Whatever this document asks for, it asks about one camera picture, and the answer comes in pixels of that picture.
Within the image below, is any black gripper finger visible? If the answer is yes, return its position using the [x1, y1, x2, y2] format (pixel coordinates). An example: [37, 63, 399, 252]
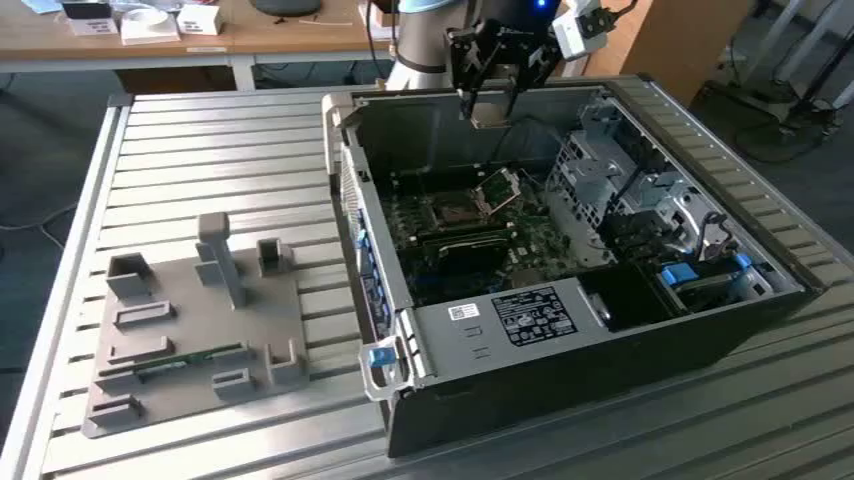
[447, 20, 500, 120]
[499, 42, 560, 120]

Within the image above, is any silver CPU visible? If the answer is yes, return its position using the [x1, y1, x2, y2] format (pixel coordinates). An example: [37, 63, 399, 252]
[468, 102, 510, 131]

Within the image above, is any metal socket cover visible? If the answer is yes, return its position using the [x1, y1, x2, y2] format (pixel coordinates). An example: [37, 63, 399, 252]
[471, 167, 527, 217]

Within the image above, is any CPU socket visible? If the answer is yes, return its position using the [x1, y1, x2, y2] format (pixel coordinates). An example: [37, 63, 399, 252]
[427, 191, 494, 229]

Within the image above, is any small cardboard box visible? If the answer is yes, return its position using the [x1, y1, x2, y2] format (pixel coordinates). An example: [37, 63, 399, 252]
[367, 0, 401, 40]

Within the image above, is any wooden cabinet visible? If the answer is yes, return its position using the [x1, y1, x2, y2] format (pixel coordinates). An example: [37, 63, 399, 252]
[586, 0, 756, 107]

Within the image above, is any silver drive cage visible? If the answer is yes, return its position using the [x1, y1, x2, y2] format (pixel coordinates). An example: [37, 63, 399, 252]
[543, 89, 692, 269]

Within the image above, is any dark round pad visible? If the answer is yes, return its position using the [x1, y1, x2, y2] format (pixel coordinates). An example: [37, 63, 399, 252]
[249, 0, 324, 17]

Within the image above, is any green motherboard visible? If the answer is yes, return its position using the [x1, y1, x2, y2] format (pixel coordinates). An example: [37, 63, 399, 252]
[377, 167, 582, 307]

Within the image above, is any black graphics card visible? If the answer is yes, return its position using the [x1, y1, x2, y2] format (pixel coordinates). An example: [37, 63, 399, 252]
[424, 234, 516, 282]

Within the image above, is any white box dark label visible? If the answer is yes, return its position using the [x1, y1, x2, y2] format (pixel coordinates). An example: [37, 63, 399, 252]
[65, 17, 121, 38]
[175, 3, 225, 37]

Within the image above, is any chipset heatsink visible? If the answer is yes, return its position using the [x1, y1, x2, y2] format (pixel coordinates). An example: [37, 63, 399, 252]
[511, 269, 550, 292]

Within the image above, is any blue disk carrier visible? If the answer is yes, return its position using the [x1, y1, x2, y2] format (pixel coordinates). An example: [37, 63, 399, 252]
[656, 252, 779, 314]

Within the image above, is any white round-hole block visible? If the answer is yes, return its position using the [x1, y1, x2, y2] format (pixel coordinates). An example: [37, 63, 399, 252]
[119, 7, 183, 47]

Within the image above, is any grey power supply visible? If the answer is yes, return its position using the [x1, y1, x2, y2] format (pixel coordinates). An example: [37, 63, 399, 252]
[397, 277, 607, 390]

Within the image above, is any blue case latch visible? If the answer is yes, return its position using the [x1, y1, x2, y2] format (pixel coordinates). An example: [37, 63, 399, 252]
[364, 345, 396, 372]

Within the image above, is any black PC case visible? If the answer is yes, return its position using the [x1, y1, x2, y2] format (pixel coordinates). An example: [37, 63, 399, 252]
[320, 73, 843, 459]

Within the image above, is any grey parts rack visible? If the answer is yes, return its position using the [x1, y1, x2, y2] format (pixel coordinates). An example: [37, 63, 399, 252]
[79, 211, 313, 440]

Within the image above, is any green RAM stick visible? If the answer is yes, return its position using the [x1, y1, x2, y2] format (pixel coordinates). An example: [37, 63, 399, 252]
[131, 350, 219, 375]

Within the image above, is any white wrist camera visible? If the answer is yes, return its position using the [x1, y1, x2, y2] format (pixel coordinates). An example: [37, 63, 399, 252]
[551, 0, 612, 62]

